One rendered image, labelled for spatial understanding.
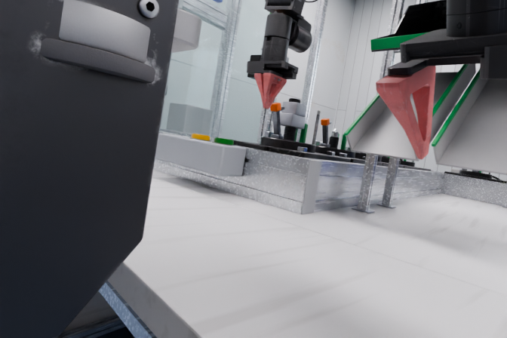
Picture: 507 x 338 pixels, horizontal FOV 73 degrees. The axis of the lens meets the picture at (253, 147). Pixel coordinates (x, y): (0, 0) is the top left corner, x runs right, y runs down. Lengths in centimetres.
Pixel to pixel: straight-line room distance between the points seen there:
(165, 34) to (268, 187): 52
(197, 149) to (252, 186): 14
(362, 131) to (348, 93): 415
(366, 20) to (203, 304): 491
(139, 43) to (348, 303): 26
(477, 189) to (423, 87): 159
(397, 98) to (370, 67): 452
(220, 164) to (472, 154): 43
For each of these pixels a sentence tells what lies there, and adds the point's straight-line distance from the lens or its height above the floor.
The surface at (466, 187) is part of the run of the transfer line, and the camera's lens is 190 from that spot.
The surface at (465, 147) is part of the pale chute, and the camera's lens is 67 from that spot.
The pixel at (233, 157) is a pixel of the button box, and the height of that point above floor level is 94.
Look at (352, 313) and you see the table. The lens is 31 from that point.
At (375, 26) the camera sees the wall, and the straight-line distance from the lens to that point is 497.
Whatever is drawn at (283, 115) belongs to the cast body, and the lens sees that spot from 84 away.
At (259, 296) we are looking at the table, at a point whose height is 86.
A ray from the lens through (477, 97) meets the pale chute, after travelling 78.
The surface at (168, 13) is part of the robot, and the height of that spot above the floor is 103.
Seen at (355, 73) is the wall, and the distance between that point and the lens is 488.
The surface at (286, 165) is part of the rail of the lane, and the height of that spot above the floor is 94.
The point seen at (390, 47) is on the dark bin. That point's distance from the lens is 72.
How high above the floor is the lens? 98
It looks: 2 degrees down
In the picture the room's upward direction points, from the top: 9 degrees clockwise
